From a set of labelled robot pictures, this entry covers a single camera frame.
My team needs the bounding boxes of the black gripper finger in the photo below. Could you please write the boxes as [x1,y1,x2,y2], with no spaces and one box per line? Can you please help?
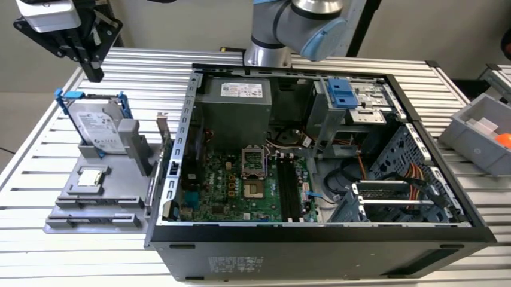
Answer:
[14,17,94,82]
[90,16,123,83]

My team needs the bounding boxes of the RAM stick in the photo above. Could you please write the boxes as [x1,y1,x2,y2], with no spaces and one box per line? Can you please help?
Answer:
[67,218,135,225]

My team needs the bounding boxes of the black RAM slot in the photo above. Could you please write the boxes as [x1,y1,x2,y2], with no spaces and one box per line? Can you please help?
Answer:
[287,152,307,222]
[278,152,295,222]

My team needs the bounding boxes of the blue disk carrier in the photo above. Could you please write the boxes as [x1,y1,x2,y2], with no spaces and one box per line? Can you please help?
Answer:
[54,88,135,158]

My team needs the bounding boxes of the silver hard disk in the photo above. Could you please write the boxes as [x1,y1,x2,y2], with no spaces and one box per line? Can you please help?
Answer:
[66,98,129,155]

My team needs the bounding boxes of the graphics card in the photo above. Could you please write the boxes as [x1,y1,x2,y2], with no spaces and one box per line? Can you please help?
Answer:
[146,112,177,216]

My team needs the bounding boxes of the grey power supply unit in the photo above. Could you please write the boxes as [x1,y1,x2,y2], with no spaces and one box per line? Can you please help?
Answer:
[195,76,275,150]

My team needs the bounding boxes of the silver CPU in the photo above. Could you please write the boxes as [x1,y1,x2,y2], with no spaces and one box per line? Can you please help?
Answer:
[76,169,106,187]

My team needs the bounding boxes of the grey parts rack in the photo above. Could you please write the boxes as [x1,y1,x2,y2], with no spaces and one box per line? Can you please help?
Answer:
[43,118,161,236]

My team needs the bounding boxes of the metal socket cover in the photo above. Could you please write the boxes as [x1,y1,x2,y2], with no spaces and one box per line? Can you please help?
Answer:
[242,144,267,180]

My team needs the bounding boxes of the green motherboard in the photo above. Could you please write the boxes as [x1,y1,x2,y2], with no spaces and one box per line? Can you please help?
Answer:
[175,149,321,224]

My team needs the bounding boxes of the metal drive cage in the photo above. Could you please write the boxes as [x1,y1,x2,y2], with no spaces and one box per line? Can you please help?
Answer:
[307,76,409,158]

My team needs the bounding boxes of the blue plastic drive latch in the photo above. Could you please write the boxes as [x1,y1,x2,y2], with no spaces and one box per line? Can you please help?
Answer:
[326,78,357,109]

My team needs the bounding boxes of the CPU socket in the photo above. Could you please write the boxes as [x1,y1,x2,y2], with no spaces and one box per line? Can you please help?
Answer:
[242,176,267,200]

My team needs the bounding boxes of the metal disk bay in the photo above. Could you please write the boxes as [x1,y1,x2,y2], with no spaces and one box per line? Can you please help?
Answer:
[331,179,441,224]

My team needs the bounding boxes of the black open PC case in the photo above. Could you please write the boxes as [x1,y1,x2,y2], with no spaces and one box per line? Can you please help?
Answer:
[143,62,498,282]

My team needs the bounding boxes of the grey plastic bin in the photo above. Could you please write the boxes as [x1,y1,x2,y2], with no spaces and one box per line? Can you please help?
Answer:
[438,93,511,177]

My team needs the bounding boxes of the white block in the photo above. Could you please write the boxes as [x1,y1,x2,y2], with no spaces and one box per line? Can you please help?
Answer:
[466,117,501,135]

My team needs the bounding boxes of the black upright post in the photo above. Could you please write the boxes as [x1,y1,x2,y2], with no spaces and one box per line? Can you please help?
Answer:
[351,0,383,57]
[105,0,126,48]

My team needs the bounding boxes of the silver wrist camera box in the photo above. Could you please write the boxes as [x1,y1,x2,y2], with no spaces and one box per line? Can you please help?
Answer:
[15,0,83,33]

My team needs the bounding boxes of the black looped wire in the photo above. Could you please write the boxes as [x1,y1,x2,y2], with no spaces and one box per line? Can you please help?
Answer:
[323,166,357,206]

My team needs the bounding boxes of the orange yellow red wires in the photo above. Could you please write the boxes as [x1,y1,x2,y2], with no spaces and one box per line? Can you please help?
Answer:
[403,163,427,210]

